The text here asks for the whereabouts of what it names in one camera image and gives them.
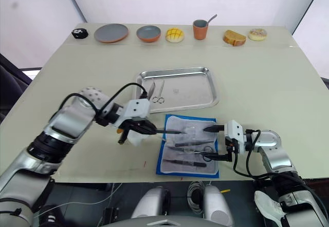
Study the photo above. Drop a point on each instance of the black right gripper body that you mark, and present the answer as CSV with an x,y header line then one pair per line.
x,y
231,151

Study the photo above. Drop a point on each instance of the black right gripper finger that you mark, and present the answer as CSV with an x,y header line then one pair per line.
x,y
217,128
221,157

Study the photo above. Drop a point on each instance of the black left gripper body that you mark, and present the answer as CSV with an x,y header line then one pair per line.
x,y
133,127

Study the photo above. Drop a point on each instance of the thin black instrument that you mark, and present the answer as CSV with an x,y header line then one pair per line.
x,y
180,132

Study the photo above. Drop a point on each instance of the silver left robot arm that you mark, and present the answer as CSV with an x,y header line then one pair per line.
x,y
69,119

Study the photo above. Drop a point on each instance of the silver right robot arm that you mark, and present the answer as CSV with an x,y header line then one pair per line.
x,y
272,155

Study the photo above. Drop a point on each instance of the blue surgical wrap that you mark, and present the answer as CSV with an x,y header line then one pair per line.
x,y
160,160

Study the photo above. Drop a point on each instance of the white inner pack sheet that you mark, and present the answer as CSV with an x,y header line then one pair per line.
x,y
180,121

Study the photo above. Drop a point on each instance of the metal tray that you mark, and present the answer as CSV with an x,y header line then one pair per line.
x,y
190,91

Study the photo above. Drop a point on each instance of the white gauze piece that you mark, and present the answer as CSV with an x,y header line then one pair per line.
x,y
136,139

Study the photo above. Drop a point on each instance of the clear plastic cup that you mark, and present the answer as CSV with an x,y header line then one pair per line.
x,y
190,132

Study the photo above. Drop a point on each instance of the black tweezers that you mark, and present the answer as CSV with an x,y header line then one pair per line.
x,y
190,143

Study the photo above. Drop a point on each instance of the black scalpel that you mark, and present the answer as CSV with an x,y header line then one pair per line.
x,y
190,163

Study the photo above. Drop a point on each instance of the small yellow object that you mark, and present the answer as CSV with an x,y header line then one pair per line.
x,y
226,191

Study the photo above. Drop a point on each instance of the silver forceps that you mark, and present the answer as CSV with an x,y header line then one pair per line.
x,y
152,89

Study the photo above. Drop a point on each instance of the silver scissors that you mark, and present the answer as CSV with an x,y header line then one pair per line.
x,y
161,91

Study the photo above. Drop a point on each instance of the silver rounded robot leg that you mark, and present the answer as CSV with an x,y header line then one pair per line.
x,y
151,201
217,206

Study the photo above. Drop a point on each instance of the white shoe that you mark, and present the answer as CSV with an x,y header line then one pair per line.
x,y
267,207

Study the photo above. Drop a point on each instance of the brown bread slice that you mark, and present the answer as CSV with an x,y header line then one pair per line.
x,y
234,38

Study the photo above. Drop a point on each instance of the grey bowl orange outside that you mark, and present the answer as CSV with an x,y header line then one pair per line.
x,y
148,33

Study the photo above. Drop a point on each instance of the yellow pineapple bun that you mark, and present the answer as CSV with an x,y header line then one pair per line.
x,y
175,35

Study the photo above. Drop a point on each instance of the grey plate orange rim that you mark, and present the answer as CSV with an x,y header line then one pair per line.
x,y
111,32

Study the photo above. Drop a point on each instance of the orange cup grey inside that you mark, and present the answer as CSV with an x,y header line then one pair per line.
x,y
200,31

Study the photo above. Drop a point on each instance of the glazed donut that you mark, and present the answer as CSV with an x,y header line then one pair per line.
x,y
258,34

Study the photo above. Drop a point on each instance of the black patterned round object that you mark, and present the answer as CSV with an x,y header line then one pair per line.
x,y
79,33

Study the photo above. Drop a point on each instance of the grey spoon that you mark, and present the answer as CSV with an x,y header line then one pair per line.
x,y
212,19

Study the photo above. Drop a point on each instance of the dark chair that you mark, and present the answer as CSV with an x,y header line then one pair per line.
x,y
11,83

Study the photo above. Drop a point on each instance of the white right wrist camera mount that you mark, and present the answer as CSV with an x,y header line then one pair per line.
x,y
235,132

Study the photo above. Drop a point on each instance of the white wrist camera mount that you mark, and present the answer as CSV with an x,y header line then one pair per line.
x,y
137,109
235,132

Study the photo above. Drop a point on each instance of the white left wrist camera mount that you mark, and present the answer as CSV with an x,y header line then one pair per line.
x,y
137,109

